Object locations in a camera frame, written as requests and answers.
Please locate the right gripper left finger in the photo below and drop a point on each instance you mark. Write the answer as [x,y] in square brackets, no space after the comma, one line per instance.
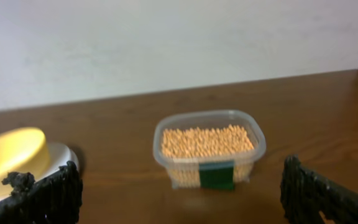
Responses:
[55,199]

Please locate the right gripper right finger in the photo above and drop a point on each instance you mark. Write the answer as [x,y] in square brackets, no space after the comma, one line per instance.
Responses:
[308,197]

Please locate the white digital kitchen scale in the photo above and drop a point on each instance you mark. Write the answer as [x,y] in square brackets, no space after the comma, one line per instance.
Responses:
[60,154]

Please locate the yellow plastic bowl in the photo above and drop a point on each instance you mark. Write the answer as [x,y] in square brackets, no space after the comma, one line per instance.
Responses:
[23,150]

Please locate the clear plastic container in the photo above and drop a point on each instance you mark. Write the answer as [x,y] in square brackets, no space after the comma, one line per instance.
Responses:
[221,172]

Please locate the soybeans in container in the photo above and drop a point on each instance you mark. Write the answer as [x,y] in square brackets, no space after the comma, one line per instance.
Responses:
[203,143]

